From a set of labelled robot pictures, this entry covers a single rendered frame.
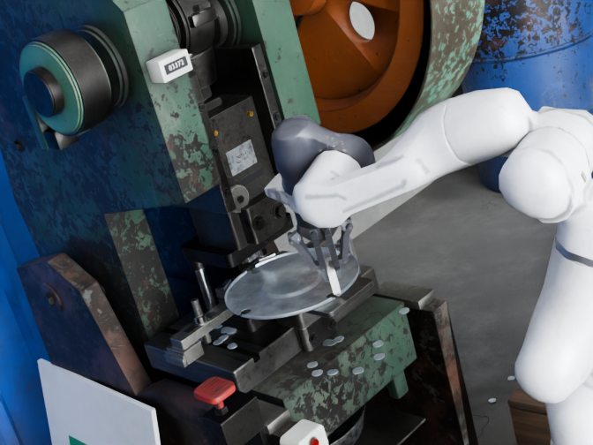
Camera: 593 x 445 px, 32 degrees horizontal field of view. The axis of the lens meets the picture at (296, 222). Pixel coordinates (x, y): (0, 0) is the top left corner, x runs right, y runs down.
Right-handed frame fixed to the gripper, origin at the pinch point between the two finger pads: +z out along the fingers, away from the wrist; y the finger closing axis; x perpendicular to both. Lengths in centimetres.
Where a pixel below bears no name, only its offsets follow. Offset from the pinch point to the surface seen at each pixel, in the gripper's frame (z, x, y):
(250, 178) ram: -13.9, 19.5, -11.5
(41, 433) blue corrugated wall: 99, 65, -103
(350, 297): 3.1, -3.5, 2.4
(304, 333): 13.1, -0.5, -8.8
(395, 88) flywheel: -17.2, 32.5, 22.4
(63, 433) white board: 51, 22, -76
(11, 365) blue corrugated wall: 74, 73, -103
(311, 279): 5.7, 6.8, -4.5
